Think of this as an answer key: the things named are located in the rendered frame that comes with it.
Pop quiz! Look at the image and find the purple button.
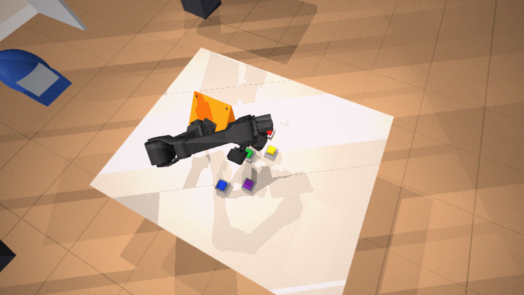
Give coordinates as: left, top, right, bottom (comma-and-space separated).
241, 178, 256, 193

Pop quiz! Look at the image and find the yellow button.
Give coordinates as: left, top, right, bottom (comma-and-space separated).
264, 144, 278, 159

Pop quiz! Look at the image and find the green button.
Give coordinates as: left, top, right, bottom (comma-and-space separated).
245, 148, 256, 162

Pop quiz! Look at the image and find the blue button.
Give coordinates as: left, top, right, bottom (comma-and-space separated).
215, 178, 231, 194

